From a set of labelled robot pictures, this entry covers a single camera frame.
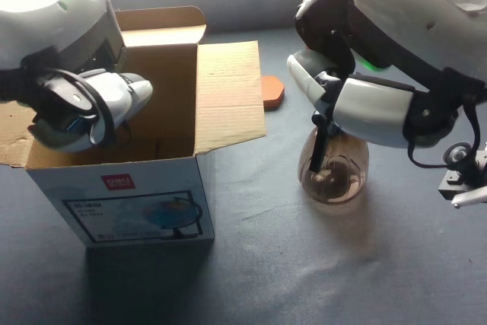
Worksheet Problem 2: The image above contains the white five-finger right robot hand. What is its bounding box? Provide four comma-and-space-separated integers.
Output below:
287, 0, 487, 150

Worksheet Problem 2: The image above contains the right wrist camera, white bracket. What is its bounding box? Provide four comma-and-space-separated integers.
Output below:
437, 141, 487, 211

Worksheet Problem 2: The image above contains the grey-blue table cloth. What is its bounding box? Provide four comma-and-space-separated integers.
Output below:
0, 20, 487, 325

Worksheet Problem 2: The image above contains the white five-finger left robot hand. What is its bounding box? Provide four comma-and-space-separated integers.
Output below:
0, 0, 154, 154

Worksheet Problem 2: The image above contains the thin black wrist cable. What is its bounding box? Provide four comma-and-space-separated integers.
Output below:
407, 100, 481, 171

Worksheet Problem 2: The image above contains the brown transparent glass flask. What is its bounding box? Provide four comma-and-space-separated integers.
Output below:
298, 110, 371, 215

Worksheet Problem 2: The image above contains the open cardboard box, globe print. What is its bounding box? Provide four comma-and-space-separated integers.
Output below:
0, 5, 268, 247

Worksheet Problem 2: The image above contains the flat brown octagonal block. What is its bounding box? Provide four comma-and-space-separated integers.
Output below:
261, 75, 286, 113

